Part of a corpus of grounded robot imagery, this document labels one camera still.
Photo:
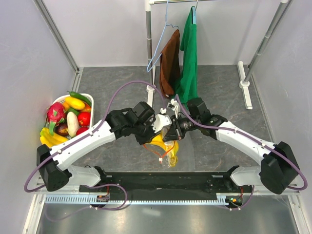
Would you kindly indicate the green t-shirt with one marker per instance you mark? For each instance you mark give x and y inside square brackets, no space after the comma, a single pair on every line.
[186,86]

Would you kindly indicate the brown towel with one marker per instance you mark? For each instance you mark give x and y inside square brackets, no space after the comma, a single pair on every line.
[169,65]

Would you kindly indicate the purple mangosteen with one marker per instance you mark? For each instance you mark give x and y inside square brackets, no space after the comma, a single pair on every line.
[62,129]

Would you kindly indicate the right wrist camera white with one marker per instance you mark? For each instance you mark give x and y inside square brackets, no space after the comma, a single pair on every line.
[174,106]

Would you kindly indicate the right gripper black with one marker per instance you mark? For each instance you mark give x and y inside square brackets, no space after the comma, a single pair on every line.
[174,132]

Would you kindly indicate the white plastic basket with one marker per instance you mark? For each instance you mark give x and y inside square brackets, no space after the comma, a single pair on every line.
[61,100]

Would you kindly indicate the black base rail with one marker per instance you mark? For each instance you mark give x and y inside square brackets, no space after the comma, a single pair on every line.
[168,186]

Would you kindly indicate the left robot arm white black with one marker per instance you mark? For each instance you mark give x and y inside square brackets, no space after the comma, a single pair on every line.
[58,170]

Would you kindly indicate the yellow banana bunch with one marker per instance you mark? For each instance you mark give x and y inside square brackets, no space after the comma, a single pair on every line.
[170,149]
[51,140]

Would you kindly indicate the metal clothes rack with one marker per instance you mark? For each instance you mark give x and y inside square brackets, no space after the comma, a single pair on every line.
[245,77]

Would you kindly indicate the light blue wire hanger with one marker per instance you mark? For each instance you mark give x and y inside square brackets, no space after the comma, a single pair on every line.
[151,65]

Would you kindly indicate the blue hanger under shirt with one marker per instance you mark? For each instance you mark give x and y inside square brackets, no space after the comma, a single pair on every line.
[193,11]

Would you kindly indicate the yellow mango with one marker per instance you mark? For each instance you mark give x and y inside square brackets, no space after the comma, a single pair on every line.
[75,103]

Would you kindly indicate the green chili pepper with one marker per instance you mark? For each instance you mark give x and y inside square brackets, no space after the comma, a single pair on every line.
[80,97]

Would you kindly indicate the white radish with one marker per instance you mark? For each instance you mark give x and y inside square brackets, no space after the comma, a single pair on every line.
[72,123]

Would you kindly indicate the clear zip top bag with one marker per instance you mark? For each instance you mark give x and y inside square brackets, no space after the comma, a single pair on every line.
[147,146]

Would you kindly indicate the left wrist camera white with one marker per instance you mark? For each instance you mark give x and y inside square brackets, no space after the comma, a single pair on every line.
[161,120]

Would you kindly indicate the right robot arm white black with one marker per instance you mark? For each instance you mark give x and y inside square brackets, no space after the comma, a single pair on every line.
[276,164]

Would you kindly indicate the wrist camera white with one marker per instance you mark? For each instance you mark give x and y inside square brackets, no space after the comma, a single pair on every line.
[174,106]
[161,120]

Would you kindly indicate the red dragon fruit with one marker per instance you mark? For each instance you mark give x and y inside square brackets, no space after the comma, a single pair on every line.
[55,115]

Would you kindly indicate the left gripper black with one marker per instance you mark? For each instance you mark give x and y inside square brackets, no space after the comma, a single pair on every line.
[147,139]

